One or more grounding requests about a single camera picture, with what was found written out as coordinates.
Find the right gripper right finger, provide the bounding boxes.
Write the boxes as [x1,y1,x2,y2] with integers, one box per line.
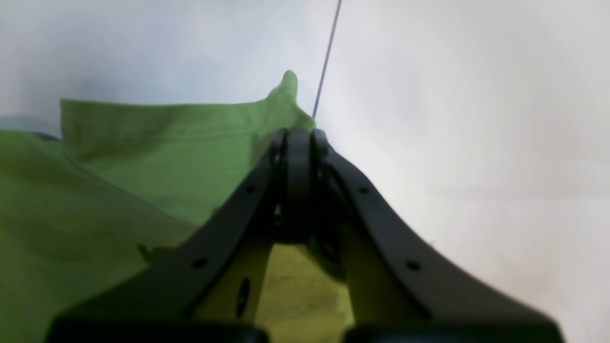
[311,130,564,343]

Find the green t-shirt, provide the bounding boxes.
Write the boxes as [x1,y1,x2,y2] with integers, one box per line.
[0,70,356,343]

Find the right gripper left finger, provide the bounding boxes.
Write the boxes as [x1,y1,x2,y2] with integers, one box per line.
[46,129,311,343]

